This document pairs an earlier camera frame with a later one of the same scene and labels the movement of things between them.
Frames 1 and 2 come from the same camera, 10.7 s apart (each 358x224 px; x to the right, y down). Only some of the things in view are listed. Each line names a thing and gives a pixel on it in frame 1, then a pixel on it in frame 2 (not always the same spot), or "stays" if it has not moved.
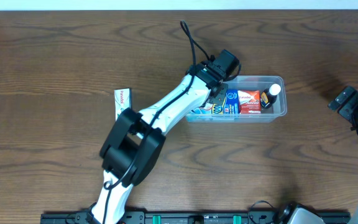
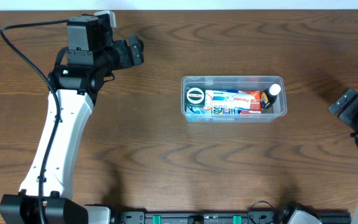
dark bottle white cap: (268, 96) stays
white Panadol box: (122, 100) → (215, 99)
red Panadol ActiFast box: (250, 101) stays
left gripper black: (219, 94) → (128, 53)
